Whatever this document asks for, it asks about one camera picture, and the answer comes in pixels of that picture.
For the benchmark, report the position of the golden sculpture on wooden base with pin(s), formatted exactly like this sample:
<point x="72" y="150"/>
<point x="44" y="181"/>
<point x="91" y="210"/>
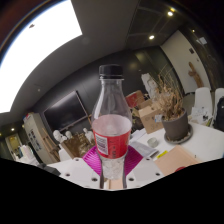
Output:
<point x="75" y="145"/>

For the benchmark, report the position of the black backpack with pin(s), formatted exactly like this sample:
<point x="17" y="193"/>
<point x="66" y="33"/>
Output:
<point x="220" y="115"/>

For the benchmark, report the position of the clear bottle with red label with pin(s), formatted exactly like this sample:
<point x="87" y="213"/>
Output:
<point x="111" y="140"/>

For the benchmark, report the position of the wooden easel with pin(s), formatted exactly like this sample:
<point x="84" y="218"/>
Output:
<point x="50" y="145"/>

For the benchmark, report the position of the dried plant in grey pot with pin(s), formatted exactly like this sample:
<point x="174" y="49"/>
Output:
<point x="175" y="126"/>

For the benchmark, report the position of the white plaster statue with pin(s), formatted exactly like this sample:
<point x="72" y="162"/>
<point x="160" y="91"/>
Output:
<point x="149" y="85"/>

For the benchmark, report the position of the small white cup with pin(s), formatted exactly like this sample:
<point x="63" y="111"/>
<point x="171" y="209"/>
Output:
<point x="152" y="142"/>

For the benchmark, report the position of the black box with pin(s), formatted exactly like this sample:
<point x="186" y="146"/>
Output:
<point x="50" y="169"/>

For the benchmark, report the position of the round ceiling spotlight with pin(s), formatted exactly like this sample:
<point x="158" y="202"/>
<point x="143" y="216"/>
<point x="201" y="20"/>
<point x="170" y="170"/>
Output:
<point x="151" y="37"/>
<point x="170" y="13"/>

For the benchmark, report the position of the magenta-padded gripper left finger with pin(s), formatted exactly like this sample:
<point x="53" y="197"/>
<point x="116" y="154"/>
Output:
<point x="90" y="160"/>

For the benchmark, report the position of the white papers stack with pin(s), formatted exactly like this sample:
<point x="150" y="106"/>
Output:
<point x="199" y="116"/>

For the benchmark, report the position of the white shelf unit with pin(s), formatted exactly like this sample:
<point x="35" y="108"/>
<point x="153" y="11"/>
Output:
<point x="33" y="133"/>

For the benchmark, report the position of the black wall screen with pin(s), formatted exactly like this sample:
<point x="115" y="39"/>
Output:
<point x="65" y="111"/>

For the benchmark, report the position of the yellow marker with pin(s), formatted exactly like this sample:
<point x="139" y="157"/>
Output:
<point x="162" y="154"/>

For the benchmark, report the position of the long ceiling light panel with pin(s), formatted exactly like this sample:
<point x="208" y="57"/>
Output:
<point x="36" y="50"/>

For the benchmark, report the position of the grey plant saucer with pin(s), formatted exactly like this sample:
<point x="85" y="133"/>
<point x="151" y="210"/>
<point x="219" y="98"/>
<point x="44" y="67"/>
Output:
<point x="190" y="133"/>

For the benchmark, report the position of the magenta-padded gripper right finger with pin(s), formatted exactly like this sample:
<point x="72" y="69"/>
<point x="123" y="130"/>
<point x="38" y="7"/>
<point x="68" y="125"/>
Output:
<point x="135" y="160"/>

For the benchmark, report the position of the spread newspaper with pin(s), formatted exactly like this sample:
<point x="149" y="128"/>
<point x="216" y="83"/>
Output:
<point x="145" y="150"/>

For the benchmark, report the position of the red box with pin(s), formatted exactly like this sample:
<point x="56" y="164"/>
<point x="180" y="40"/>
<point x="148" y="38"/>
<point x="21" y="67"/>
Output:
<point x="135" y="99"/>

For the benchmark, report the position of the white plaster bust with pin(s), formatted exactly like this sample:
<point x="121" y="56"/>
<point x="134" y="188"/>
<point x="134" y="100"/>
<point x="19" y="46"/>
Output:
<point x="68" y="134"/>
<point x="57" y="136"/>

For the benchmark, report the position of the brown cardboard box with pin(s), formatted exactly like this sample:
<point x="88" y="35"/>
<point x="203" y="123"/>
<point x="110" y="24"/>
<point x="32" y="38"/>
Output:
<point x="150" y="120"/>

